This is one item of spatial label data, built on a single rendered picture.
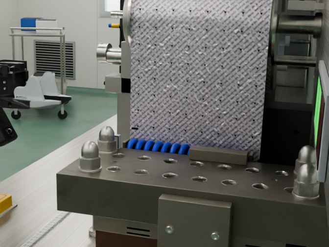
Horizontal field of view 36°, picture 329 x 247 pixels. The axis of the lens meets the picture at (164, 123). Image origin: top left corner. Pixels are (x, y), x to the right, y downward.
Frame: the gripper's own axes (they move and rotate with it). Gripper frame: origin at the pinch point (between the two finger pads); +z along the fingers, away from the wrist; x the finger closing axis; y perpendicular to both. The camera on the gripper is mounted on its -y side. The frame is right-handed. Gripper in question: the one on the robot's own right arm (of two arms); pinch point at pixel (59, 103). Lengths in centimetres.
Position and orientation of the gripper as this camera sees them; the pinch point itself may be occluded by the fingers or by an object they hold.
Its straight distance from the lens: 97.6
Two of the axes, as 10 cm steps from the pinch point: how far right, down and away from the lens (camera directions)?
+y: 0.3, -9.7, -2.4
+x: 2.6, -2.2, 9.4
